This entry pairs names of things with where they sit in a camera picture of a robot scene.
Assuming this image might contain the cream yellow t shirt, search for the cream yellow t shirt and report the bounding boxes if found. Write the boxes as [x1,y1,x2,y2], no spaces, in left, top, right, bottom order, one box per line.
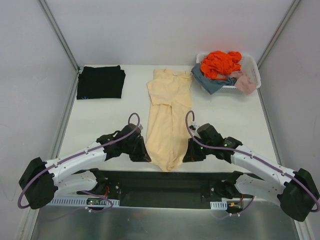
[145,69,193,172]

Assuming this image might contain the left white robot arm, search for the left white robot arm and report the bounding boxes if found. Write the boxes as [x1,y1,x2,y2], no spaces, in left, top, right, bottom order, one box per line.
[18,123,151,210]

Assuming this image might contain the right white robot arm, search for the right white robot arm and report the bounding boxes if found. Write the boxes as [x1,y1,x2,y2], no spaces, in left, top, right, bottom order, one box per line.
[183,123,320,222]

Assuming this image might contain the grey blue t shirt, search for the grey blue t shirt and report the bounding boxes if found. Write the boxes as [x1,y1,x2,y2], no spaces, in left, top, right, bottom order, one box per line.
[191,63,237,95]

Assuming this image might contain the folded black t shirt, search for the folded black t shirt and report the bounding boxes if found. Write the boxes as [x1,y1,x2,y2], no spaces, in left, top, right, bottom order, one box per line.
[76,65,126,100]

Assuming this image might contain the pink t shirt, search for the pink t shirt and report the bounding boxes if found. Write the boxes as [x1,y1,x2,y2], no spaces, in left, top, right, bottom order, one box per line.
[229,70,258,95]

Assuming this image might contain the orange t shirt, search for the orange t shirt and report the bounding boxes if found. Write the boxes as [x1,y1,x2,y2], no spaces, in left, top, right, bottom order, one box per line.
[200,51,242,81]

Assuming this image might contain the white plastic basket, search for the white plastic basket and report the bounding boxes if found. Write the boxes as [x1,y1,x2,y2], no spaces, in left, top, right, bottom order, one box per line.
[195,52,262,92]

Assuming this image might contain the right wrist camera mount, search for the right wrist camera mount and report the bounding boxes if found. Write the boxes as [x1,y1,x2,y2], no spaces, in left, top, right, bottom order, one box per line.
[189,120,198,132]

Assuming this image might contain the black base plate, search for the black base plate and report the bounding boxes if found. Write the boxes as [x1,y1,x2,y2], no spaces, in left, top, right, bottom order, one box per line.
[91,170,242,209]

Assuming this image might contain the right white cable duct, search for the right white cable duct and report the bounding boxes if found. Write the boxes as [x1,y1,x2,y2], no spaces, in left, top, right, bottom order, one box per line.
[210,200,228,211]

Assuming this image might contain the white cable duct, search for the white cable duct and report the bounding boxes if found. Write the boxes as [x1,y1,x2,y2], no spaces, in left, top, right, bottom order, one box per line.
[210,200,228,211]
[47,196,120,208]

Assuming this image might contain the left white cable duct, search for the left white cable duct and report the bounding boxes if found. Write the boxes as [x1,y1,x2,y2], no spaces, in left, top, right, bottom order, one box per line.
[47,196,120,208]

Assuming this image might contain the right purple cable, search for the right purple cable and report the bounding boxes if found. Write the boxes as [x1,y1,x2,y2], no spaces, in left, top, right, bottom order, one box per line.
[184,110,320,220]

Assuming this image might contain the purple cable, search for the purple cable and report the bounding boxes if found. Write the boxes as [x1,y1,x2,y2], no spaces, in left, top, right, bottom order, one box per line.
[184,110,320,220]
[16,112,141,213]

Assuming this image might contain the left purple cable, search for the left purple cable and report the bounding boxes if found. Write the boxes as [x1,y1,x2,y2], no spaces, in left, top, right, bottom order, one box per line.
[16,112,141,213]

